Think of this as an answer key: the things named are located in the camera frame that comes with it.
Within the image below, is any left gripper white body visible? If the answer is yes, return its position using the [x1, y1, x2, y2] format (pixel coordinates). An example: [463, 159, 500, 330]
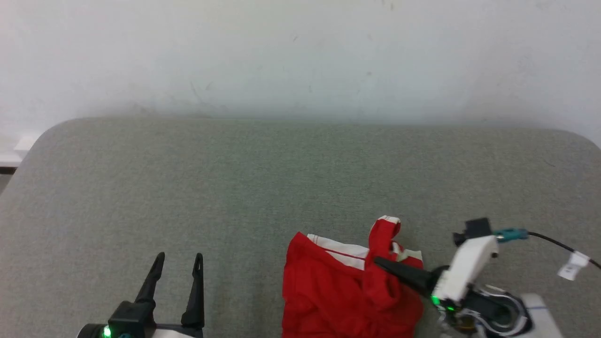
[77, 322, 205, 338]

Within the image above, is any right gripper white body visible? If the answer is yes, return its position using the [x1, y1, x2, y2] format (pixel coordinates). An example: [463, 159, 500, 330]
[430, 235, 499, 308]

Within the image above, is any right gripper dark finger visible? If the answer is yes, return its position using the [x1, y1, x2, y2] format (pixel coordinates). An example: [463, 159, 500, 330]
[374, 256, 439, 297]

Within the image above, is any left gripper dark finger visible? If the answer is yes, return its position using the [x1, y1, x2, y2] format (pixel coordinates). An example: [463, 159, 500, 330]
[135, 252, 166, 306]
[181, 253, 205, 329]

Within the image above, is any red garment with white trim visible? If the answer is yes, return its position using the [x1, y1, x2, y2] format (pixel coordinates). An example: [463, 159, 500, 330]
[281, 215, 426, 338]

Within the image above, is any white paper cable label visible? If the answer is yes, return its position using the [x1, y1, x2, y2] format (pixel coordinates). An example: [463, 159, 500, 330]
[557, 251, 590, 282]

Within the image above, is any white wall baseboard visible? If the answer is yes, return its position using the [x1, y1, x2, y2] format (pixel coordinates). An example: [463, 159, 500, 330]
[0, 133, 42, 175]

